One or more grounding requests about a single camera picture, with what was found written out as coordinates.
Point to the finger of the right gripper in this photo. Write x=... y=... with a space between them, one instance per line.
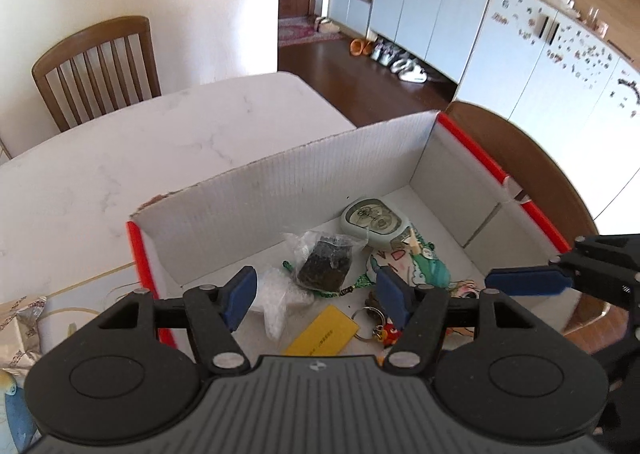
x=529 y=281

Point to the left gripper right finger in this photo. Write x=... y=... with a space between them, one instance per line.
x=419 y=313

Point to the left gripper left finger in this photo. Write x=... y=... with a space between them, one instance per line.
x=214 y=313

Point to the red keychain figure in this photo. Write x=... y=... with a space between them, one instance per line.
x=375 y=326

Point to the cartoon face sticker charm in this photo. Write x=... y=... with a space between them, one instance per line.
x=462 y=315

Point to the green white plush doll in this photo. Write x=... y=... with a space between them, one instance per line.
x=424 y=268

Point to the yellow small box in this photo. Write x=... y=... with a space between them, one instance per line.
x=327 y=335

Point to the bag of dark tea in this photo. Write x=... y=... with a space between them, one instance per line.
x=322 y=260

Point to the silver foil bag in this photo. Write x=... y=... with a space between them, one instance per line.
x=19 y=335

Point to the red cardboard shoe box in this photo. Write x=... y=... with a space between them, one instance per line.
x=417 y=193

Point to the white shoes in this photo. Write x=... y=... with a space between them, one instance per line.
x=400 y=63

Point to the orange slippers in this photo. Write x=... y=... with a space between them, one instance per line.
x=361 y=47

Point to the red patterned rug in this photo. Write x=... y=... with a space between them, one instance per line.
x=306 y=30

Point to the wooden dining chair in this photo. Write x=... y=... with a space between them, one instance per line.
x=97 y=71

